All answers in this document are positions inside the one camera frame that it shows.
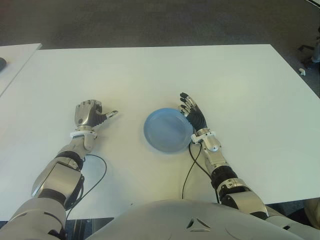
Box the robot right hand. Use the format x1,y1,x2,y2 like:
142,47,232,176
177,91,208,134

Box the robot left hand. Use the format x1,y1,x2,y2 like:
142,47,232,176
74,99,119,131

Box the blue plate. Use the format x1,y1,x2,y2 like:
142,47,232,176
143,107,195,153

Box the white side table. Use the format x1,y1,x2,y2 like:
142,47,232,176
0,43,42,98

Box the robot torso grey shell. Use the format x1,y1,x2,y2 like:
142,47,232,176
87,199,313,240

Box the seated person in jeans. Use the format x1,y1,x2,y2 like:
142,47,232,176
311,37,320,65

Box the beige rounded object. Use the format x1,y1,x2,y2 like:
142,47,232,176
303,198,320,233

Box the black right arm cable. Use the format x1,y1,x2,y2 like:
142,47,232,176
180,142,221,203

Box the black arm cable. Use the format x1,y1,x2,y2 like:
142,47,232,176
180,142,221,203
64,154,108,221

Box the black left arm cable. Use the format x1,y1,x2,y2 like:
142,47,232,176
64,154,108,221

